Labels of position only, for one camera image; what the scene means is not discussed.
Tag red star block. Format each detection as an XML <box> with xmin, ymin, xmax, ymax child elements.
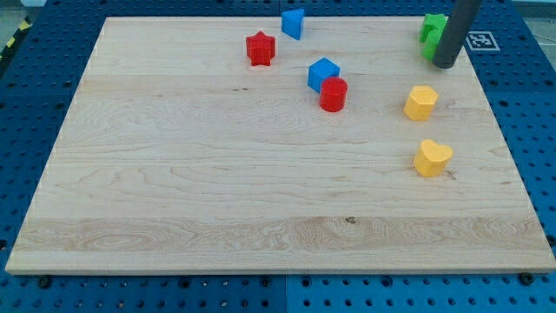
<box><xmin>245</xmin><ymin>31</ymin><xmax>275</xmax><ymax>66</ymax></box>

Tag green cylinder block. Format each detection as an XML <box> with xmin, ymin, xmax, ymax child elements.
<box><xmin>422</xmin><ymin>30</ymin><xmax>442</xmax><ymax>61</ymax></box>

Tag white fiducial marker tag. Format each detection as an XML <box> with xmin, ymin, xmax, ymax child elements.
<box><xmin>466</xmin><ymin>30</ymin><xmax>500</xmax><ymax>51</ymax></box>

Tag wooden board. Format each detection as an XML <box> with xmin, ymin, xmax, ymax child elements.
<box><xmin>6</xmin><ymin>17</ymin><xmax>555</xmax><ymax>275</ymax></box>

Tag yellow heart block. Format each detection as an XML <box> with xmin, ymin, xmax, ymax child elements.
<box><xmin>414</xmin><ymin>139</ymin><xmax>453</xmax><ymax>177</ymax></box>

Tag green star block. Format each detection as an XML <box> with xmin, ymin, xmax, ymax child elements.
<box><xmin>420</xmin><ymin>14</ymin><xmax>447</xmax><ymax>43</ymax></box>

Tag blue cube block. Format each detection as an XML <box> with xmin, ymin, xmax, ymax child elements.
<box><xmin>308</xmin><ymin>57</ymin><xmax>341</xmax><ymax>93</ymax></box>

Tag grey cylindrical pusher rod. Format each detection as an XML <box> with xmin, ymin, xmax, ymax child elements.
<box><xmin>432</xmin><ymin>0</ymin><xmax>482</xmax><ymax>70</ymax></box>

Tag yellow hexagon block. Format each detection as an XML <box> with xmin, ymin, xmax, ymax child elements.
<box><xmin>403</xmin><ymin>85</ymin><xmax>439</xmax><ymax>121</ymax></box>

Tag red cylinder block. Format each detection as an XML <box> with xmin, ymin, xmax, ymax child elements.
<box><xmin>319</xmin><ymin>77</ymin><xmax>348</xmax><ymax>112</ymax></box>

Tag blue triangle block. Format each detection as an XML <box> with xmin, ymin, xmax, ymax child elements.
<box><xmin>281</xmin><ymin>9</ymin><xmax>305</xmax><ymax>40</ymax></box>

